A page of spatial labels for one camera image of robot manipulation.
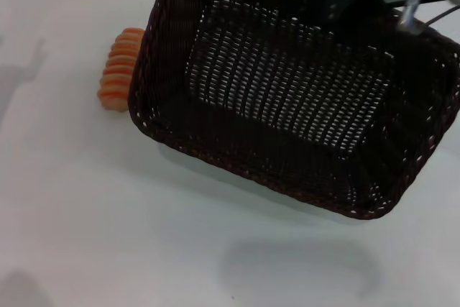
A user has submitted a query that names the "dark brown woven basket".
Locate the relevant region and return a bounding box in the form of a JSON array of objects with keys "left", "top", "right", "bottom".
[{"left": 127, "top": 0, "right": 460, "bottom": 221}]

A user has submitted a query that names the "orange striped bread loaf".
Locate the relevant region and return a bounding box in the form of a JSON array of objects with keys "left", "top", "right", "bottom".
[{"left": 96, "top": 27, "right": 144, "bottom": 113}]

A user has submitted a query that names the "black cable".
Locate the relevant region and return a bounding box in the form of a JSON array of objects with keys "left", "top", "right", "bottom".
[{"left": 420, "top": 5, "right": 460, "bottom": 30}]

